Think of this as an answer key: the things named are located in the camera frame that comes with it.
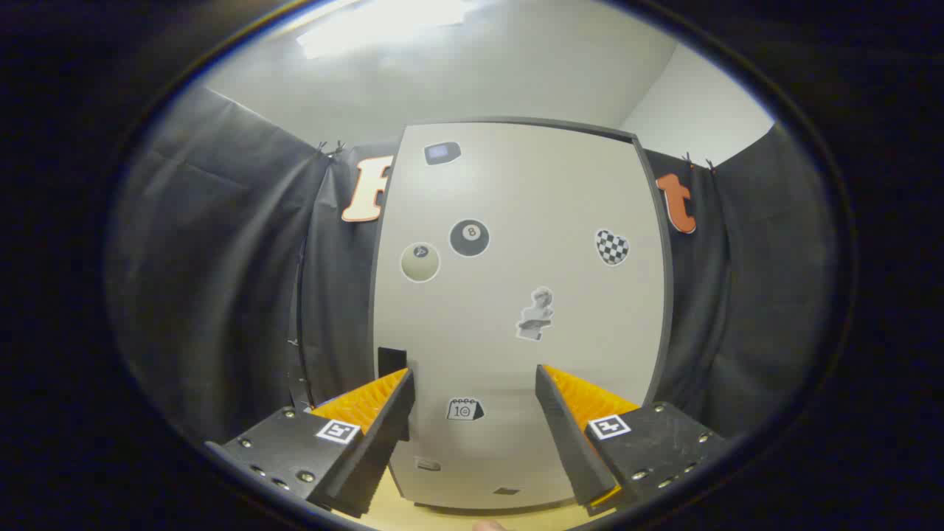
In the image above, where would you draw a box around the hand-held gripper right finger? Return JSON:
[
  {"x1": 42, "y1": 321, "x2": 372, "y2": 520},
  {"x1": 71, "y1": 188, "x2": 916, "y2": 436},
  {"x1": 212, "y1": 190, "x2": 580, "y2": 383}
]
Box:
[{"x1": 535, "y1": 364, "x2": 727, "y2": 517}]

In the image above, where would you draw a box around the black door handle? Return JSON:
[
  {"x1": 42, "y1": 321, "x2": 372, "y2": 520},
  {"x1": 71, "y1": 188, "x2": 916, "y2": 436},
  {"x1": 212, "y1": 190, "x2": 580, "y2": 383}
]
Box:
[{"x1": 378, "y1": 347, "x2": 410, "y2": 384}]

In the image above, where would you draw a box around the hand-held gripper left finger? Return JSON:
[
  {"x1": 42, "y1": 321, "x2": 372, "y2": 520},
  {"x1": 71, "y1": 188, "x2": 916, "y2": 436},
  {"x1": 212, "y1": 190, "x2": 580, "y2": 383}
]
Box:
[{"x1": 204, "y1": 367, "x2": 415, "y2": 519}]

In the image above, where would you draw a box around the dark grey cabinet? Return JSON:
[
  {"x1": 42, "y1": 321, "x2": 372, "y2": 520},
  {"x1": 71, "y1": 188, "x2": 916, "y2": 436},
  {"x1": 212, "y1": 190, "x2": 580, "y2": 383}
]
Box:
[{"x1": 369, "y1": 117, "x2": 675, "y2": 513}]

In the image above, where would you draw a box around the white cabinet door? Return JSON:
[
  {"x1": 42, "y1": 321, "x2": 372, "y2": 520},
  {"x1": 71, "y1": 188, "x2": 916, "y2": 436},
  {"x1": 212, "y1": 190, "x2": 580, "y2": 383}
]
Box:
[{"x1": 371, "y1": 122, "x2": 668, "y2": 510}]

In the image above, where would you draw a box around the black backdrop cloth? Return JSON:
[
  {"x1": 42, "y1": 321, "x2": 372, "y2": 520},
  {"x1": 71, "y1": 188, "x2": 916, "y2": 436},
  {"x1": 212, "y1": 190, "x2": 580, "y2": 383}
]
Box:
[{"x1": 107, "y1": 85, "x2": 841, "y2": 443}]

